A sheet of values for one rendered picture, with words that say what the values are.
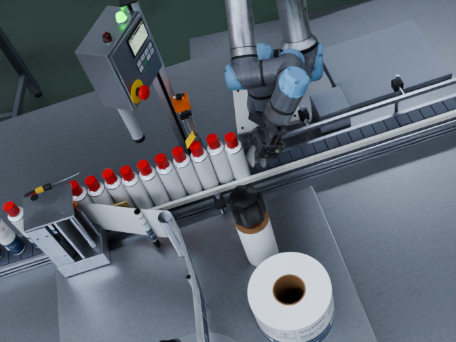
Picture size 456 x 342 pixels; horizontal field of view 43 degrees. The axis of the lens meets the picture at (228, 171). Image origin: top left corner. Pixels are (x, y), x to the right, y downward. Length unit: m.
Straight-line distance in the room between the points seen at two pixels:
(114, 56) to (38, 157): 0.89
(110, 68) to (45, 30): 2.88
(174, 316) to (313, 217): 0.48
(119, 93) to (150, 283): 0.55
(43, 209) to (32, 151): 0.65
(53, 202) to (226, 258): 0.50
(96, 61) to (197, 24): 2.42
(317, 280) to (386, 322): 0.25
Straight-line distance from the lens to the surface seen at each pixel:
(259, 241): 1.48
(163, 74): 1.59
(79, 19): 4.21
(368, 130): 1.84
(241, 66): 1.62
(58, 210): 1.57
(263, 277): 1.43
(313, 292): 1.40
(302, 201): 1.70
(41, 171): 2.14
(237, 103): 2.04
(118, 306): 1.68
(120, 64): 1.40
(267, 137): 1.61
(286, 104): 1.53
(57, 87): 3.77
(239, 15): 1.64
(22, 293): 1.90
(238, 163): 1.68
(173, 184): 1.70
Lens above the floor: 2.30
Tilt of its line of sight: 52 degrees down
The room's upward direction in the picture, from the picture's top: 19 degrees counter-clockwise
